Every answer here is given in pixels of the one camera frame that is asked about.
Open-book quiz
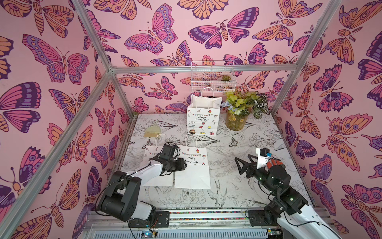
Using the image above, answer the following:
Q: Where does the white paper bag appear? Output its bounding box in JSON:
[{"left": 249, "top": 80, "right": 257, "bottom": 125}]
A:
[
  {"left": 174, "top": 135, "right": 211, "bottom": 189},
  {"left": 187, "top": 87, "right": 222, "bottom": 137},
  {"left": 140, "top": 134, "right": 173, "bottom": 187}
]

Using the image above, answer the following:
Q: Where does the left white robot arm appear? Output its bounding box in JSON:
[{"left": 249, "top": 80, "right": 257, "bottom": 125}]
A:
[{"left": 95, "top": 142, "right": 187, "bottom": 227}]

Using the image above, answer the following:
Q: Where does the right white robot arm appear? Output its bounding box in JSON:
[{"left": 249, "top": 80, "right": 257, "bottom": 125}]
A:
[{"left": 234, "top": 155, "right": 341, "bottom": 239}]

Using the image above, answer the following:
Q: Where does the red rubber glove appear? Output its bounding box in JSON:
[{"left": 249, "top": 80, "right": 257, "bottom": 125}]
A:
[{"left": 267, "top": 158, "right": 285, "bottom": 169}]

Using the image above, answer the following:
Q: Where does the tan straw hat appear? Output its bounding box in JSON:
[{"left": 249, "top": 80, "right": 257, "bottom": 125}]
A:
[{"left": 144, "top": 125, "right": 162, "bottom": 137}]

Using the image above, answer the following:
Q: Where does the green potted plant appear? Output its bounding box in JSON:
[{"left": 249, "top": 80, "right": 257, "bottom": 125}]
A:
[{"left": 221, "top": 91, "right": 270, "bottom": 131}]

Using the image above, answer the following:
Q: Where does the small succulent in basket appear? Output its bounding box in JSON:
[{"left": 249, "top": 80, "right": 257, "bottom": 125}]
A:
[{"left": 221, "top": 75, "right": 231, "bottom": 81}]

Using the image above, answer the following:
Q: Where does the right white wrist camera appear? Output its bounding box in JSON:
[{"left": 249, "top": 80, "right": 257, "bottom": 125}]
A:
[{"left": 256, "top": 148, "right": 272, "bottom": 169}]

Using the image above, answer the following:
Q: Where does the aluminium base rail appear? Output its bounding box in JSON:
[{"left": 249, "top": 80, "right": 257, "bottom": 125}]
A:
[{"left": 80, "top": 207, "right": 340, "bottom": 239}]

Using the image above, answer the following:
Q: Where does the white wire wall basket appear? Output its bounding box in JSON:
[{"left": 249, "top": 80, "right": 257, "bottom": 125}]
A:
[{"left": 190, "top": 64, "right": 237, "bottom": 94}]

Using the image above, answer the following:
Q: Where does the aluminium frame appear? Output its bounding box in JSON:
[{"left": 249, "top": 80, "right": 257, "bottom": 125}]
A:
[{"left": 0, "top": 0, "right": 344, "bottom": 239}]

